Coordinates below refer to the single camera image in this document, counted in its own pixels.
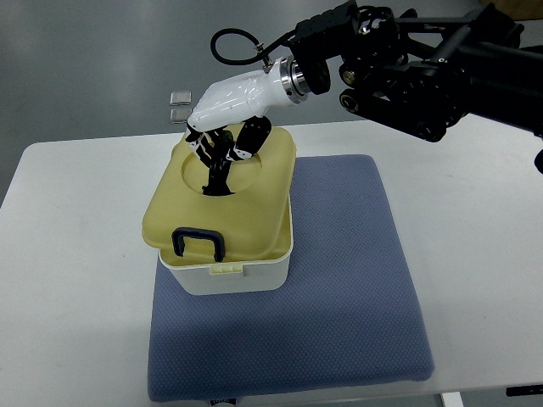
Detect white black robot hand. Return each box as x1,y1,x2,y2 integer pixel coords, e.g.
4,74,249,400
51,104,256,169
182,59,310,164

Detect yellow storage box lid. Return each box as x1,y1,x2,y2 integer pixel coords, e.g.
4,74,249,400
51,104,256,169
142,127,296,261

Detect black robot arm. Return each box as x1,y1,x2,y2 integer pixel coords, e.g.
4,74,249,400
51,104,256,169
288,1,542,142

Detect white storage box base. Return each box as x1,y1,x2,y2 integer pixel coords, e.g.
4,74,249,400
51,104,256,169
159,205,294,296

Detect brown cardboard box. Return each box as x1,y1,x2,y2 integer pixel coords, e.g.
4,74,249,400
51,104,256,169
481,0,543,21

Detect lower silver floor plate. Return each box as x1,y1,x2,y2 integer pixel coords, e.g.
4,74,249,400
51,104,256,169
169,108,193,124

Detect silver floor plate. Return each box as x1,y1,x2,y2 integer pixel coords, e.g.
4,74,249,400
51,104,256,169
169,108,193,124
170,91,192,106

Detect upper silver floor plate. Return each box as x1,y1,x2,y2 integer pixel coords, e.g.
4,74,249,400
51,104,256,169
170,91,192,106

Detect blue textured cushion mat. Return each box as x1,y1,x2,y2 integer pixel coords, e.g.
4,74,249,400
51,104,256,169
148,155,434,402

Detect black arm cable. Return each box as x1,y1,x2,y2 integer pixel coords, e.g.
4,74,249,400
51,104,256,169
210,28,298,68

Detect black table bracket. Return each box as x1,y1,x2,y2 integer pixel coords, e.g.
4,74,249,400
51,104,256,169
506,384,543,397

